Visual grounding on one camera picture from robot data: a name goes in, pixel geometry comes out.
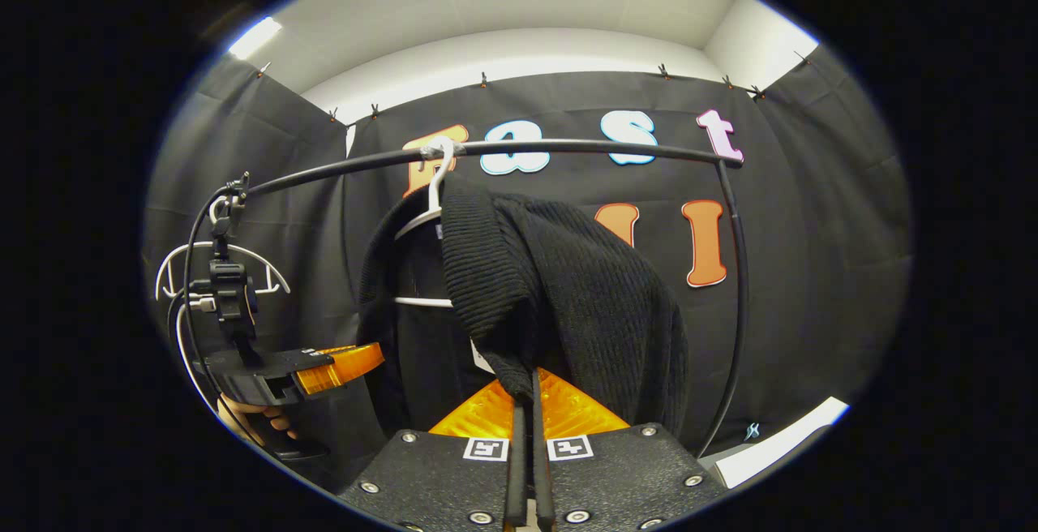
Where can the white paper garment tag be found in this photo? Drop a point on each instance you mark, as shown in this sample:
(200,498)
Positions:
(480,358)

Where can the small ceiling light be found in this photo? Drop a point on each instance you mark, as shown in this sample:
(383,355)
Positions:
(255,37)

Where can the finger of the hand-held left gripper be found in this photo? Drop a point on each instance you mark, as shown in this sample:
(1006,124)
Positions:
(345,366)

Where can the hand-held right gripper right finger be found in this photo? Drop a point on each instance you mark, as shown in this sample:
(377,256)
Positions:
(541,467)

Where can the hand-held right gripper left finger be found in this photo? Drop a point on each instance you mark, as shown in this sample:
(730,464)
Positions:
(516,467)

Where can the black backdrop cloth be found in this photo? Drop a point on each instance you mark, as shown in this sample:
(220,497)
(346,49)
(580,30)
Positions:
(811,216)

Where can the black knit sweater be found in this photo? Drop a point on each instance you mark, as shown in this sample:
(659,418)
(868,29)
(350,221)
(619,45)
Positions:
(568,289)

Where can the white hanger with clothes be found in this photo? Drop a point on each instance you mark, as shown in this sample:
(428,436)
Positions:
(438,183)

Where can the row of small backdrop clips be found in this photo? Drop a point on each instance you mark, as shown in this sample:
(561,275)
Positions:
(483,79)

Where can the white board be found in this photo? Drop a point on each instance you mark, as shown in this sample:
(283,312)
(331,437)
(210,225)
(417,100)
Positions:
(778,443)

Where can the black clothes rack rail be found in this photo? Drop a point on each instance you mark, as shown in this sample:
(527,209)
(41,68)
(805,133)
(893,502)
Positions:
(741,272)

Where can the empty white plastic hanger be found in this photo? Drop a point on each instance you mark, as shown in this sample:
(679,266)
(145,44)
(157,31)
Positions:
(186,250)

